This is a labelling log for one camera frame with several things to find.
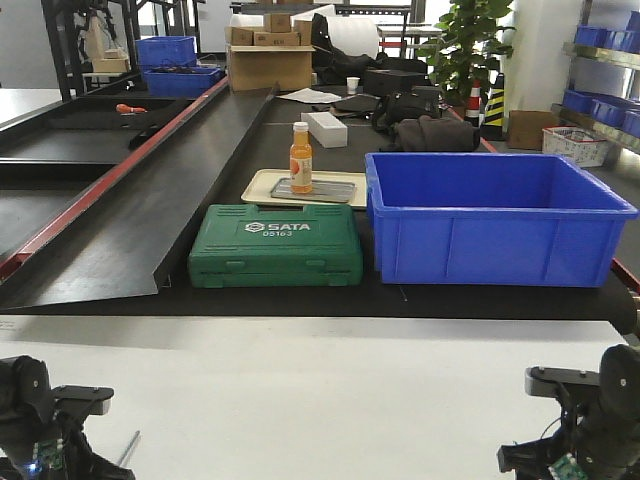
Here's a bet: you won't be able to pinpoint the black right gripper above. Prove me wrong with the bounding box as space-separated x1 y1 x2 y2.
497 366 599 479

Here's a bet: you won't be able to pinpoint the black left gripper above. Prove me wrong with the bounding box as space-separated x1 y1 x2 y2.
1 386 135 479

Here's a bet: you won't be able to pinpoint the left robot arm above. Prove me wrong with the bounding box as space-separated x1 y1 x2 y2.
1 355 135 479

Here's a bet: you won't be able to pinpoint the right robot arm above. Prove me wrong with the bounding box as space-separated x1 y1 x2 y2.
497 344 639 479

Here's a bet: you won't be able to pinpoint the beige plastic tray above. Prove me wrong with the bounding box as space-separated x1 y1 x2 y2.
240 168 370 209

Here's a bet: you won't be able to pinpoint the small metal tray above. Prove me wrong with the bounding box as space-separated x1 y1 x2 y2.
270 178 356 203

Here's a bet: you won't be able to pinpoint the black conveyor side panel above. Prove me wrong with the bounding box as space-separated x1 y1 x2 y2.
1 83 273 311

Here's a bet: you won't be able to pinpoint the large blue plastic bin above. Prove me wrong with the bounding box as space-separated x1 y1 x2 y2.
365 153 638 288

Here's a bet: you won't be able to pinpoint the green SATA tool case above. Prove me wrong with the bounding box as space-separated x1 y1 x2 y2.
188 204 363 288

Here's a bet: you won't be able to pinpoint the white mesh basket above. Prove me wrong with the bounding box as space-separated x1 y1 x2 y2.
542 126 610 168

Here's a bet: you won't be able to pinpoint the brown cardboard box floor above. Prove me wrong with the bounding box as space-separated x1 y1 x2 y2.
506 110 560 150

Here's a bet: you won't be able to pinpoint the blue bins on shelf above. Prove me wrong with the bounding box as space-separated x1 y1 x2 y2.
559 1 639 152

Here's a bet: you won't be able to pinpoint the black bag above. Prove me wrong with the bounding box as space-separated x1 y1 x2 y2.
379 115 481 152

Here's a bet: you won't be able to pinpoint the orange traffic cone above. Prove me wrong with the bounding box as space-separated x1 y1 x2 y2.
464 79 481 127

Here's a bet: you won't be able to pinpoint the orange juice bottle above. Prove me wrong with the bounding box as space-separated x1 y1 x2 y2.
289 121 313 193

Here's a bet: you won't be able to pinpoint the white rectangular box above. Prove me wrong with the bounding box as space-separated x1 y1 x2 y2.
301 112 348 148

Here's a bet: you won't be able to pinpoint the blue bin far left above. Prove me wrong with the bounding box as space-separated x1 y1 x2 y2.
136 36 225 98

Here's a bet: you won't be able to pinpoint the potted green plant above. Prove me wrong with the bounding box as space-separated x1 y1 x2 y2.
417 0 513 106

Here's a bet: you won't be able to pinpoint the white paper cup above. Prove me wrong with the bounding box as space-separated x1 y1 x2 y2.
346 76 360 95

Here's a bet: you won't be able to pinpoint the large cardboard box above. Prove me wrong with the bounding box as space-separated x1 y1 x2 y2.
227 45 314 92

